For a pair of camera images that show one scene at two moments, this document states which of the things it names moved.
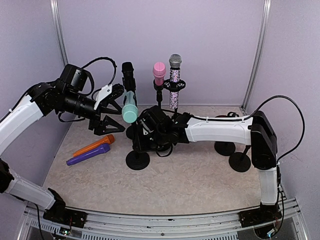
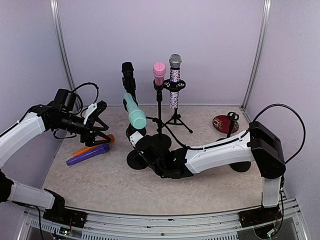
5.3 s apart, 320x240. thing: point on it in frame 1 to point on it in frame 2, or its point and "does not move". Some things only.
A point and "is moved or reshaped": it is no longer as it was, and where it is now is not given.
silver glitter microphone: (175, 62) does not move
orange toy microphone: (109, 139) does not move
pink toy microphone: (159, 71) does not move
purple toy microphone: (100, 150) does not move
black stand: (240, 162) does not move
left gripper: (99, 125) to (89, 138)
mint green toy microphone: (130, 111) is moved or reshaped
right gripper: (142, 146) to (136, 158)
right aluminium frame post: (260, 53) does not move
